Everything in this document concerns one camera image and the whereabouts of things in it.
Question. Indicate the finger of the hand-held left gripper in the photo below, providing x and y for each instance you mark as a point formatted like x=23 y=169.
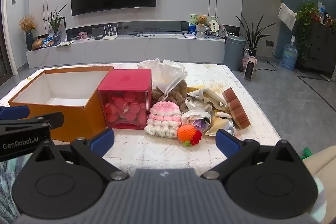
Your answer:
x=13 y=112
x=52 y=119

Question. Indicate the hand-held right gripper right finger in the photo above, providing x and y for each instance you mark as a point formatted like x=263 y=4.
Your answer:
x=227 y=144

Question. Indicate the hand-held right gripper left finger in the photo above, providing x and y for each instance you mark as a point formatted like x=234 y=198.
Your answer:
x=101 y=141

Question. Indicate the orange cardboard box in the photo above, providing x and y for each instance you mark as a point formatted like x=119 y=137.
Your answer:
x=65 y=119

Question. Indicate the yellow cloth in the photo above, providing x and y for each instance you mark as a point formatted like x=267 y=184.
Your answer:
x=216 y=127

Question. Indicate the silver foil packet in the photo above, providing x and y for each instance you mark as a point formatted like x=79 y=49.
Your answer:
x=232 y=132

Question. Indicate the purple flower in plastic wrap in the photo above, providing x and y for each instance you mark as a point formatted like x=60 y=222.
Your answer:
x=195 y=121

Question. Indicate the pile of red round pads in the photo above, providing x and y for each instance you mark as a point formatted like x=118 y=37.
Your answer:
x=123 y=108

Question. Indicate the orange crochet ball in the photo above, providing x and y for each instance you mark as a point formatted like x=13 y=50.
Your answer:
x=186 y=132

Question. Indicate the cream cloth strips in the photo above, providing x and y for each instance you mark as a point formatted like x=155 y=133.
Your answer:
x=210 y=98

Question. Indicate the red transparent storage box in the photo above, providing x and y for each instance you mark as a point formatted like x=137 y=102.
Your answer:
x=126 y=77

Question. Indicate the brown round basket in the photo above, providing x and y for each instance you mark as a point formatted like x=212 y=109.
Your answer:
x=38 y=44

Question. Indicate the snack packets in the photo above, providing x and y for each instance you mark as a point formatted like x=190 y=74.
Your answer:
x=48 y=43

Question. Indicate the yellow paper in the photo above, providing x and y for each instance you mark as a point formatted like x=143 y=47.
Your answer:
x=65 y=43

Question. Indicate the blue vase with yellow flowers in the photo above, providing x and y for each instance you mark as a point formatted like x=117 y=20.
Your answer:
x=29 y=36

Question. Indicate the green object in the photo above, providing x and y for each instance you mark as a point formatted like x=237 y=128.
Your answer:
x=307 y=153

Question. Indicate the pink photo card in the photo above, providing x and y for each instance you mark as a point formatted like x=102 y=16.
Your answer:
x=83 y=35

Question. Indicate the white ruffled cloth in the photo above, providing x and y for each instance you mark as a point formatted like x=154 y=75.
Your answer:
x=148 y=65
x=172 y=71

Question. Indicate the grey waste bin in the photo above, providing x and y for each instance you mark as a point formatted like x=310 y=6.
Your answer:
x=234 y=53

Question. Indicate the pink basket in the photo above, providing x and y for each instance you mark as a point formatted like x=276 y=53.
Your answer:
x=248 y=54

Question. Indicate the green plant in glass vase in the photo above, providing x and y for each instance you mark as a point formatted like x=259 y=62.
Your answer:
x=55 y=27

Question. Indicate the small black box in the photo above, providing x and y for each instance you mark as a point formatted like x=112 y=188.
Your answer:
x=99 y=37

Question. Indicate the white marble television console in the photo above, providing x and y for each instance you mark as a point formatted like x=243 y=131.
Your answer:
x=131 y=49

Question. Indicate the beige cloth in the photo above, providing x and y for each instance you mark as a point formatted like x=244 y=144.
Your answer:
x=324 y=163

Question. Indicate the white router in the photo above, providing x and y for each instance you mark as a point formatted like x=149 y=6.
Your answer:
x=109 y=36

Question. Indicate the blue water bottle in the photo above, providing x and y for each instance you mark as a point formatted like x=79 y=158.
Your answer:
x=288 y=56

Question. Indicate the long-leaf potted plant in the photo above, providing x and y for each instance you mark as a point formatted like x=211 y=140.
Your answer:
x=253 y=35

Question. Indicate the round decorative plate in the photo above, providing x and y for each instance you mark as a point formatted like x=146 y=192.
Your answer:
x=222 y=31

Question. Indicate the small white fan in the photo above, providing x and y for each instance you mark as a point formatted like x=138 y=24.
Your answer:
x=214 y=27

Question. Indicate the small blue box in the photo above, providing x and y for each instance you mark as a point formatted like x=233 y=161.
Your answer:
x=192 y=29

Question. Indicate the teddy bear bouquet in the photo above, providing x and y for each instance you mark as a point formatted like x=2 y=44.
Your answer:
x=201 y=22

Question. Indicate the green printed card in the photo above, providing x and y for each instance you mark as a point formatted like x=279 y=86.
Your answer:
x=212 y=18

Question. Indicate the dark cabinet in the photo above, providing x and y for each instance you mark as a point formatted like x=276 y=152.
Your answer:
x=321 y=48

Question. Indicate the white hanging cloth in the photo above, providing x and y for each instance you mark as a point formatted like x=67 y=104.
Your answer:
x=287 y=15

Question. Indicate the pothos plant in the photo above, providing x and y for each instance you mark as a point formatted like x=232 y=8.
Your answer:
x=305 y=16

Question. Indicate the bottles on cabinet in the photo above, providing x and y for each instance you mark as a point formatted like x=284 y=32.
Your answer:
x=325 y=16

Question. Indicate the wall socket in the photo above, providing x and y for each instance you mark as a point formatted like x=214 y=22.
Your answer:
x=269 y=43

